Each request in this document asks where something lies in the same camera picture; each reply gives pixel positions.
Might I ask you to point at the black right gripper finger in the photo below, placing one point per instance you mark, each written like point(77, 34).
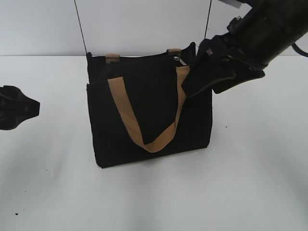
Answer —
point(243, 73)
point(205, 76)

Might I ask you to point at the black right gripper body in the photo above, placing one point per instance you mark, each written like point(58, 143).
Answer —
point(222, 57)

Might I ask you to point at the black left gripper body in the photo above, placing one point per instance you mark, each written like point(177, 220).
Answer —
point(15, 107)

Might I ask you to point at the black tote bag tan handles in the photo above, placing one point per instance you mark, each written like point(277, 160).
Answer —
point(138, 109)

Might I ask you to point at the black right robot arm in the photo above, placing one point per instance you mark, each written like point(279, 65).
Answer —
point(251, 43)

